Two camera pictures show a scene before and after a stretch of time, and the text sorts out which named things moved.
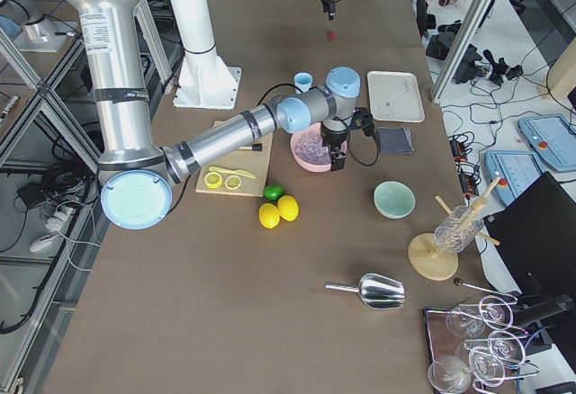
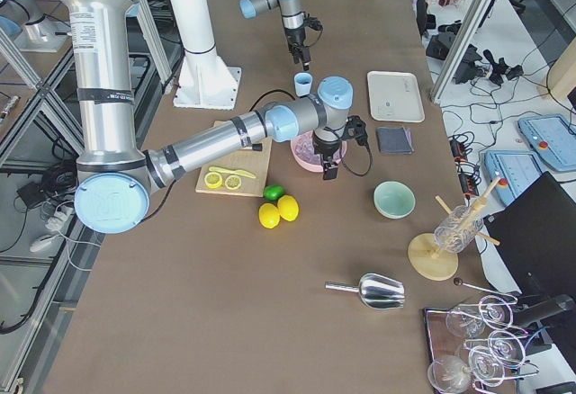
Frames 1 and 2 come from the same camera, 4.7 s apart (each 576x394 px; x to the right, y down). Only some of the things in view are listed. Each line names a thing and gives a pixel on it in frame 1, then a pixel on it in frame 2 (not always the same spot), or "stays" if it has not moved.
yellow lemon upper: (288, 208) stays
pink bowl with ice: (308, 149) stays
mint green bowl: (393, 199) stays
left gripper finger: (331, 10) -> (306, 55)
